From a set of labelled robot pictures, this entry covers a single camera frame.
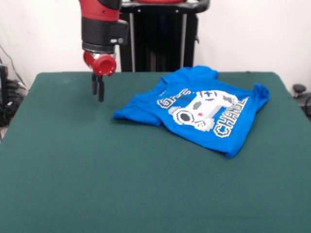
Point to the dark green table cloth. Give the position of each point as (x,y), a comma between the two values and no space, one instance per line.
(48,182)

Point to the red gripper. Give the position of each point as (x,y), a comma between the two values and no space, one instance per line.
(100,64)

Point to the blue t-shirt with white print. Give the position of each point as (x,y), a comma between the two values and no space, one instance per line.
(206,136)

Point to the black electronics box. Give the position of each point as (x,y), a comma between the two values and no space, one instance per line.
(3,82)

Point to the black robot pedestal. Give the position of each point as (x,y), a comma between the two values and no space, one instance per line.
(158,38)

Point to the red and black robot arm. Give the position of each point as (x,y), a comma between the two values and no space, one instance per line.
(102,24)

